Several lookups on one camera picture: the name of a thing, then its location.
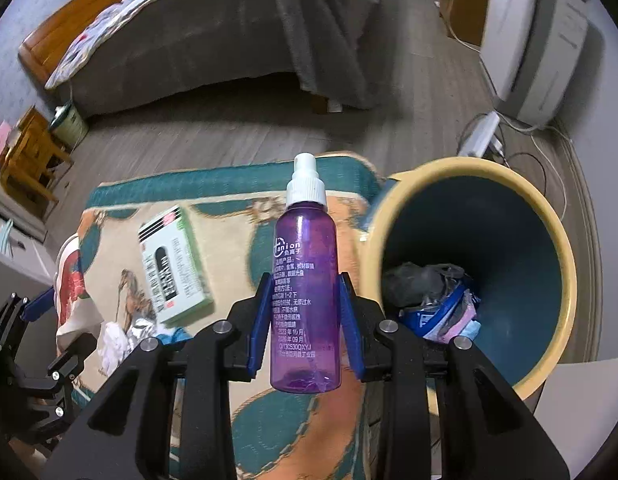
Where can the floral quilt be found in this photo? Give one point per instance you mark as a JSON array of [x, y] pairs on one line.
[[109, 21]]

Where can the white green medicine box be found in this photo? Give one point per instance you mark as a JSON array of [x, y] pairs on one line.
[[172, 266]]

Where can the wooden headboard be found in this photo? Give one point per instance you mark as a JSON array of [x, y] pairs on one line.
[[41, 51]]

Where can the green white small bin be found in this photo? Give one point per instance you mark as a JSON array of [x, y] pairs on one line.
[[68, 125]]

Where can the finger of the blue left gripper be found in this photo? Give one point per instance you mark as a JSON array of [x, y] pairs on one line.
[[37, 307]]

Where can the white board panel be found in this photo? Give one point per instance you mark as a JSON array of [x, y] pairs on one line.
[[578, 407]]

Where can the purple pink pouch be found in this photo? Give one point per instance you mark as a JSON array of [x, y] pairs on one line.
[[465, 310]]

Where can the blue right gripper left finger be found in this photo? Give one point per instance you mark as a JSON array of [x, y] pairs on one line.
[[261, 310]]

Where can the white power strip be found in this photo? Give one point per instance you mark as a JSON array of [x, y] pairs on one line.
[[483, 138]]

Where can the bed with grey cover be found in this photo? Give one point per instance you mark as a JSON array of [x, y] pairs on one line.
[[173, 46]]

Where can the red white snack wrapper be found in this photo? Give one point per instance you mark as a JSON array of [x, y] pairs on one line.
[[76, 311]]

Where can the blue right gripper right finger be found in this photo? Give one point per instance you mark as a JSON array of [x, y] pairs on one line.
[[348, 307]]

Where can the teal yellow trash bin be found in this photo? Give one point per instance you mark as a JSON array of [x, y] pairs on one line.
[[504, 234]]

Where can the white air purifier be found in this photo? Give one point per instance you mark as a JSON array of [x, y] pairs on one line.
[[529, 51]]

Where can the crumpled blue glove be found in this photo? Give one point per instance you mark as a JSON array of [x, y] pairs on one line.
[[172, 335]]

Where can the wooden stool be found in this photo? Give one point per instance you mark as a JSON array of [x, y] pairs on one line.
[[26, 174]]

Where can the clear blue plastic wrapper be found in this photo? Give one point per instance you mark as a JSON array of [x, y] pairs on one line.
[[425, 323]]

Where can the purple spray bottle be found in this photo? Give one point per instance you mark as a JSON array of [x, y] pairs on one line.
[[305, 323]]

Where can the patterned teal orange rug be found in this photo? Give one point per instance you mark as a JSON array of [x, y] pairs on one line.
[[232, 211]]

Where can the black printed plastic bag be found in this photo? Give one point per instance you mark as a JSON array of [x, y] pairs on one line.
[[420, 287]]

